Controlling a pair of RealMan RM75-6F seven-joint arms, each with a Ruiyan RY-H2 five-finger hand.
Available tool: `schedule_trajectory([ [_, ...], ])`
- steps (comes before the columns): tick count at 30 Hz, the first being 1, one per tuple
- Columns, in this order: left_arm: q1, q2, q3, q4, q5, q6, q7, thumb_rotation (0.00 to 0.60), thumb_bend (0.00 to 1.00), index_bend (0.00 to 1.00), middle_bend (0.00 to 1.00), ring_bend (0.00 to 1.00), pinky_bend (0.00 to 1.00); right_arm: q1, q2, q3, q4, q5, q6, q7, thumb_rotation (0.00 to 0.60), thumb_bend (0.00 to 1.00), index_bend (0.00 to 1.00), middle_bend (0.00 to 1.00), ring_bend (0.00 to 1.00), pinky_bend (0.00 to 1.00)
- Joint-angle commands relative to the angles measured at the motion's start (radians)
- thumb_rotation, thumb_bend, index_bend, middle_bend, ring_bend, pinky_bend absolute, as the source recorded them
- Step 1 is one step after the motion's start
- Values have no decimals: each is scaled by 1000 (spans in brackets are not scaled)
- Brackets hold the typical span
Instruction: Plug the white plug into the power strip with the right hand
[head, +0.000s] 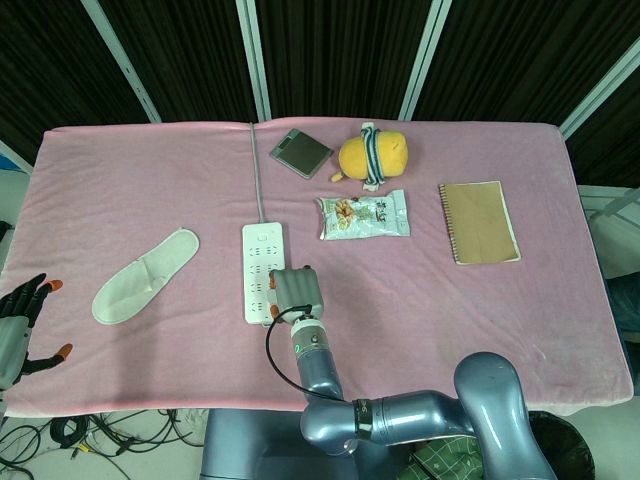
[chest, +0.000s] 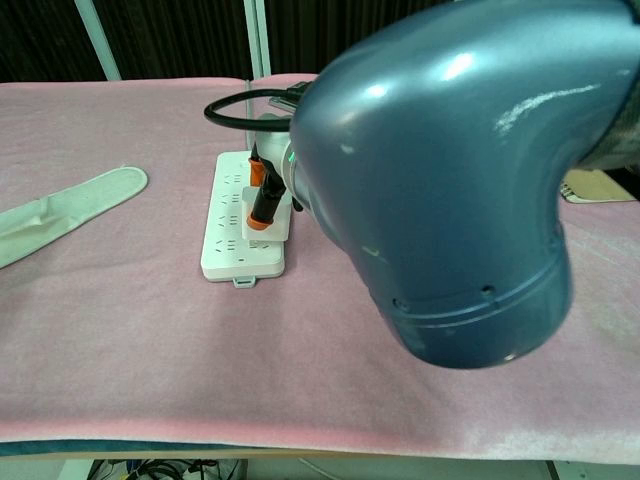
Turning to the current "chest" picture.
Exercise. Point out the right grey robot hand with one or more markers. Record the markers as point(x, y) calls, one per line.
point(274, 145)

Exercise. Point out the white charger plug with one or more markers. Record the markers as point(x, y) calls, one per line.
point(281, 224)

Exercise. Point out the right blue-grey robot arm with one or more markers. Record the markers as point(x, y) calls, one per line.
point(440, 190)

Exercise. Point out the white power strip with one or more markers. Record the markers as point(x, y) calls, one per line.
point(222, 240)

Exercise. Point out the white slipper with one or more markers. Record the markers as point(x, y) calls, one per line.
point(75, 205)

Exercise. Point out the pink table cloth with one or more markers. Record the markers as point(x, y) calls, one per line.
point(150, 350)

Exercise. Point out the brown spiral notebook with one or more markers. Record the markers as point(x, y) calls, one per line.
point(595, 187)

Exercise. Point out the green checked cloth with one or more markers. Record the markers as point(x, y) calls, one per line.
point(617, 135)

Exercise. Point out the white partition frame post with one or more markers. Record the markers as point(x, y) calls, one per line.
point(257, 35)
point(97, 35)

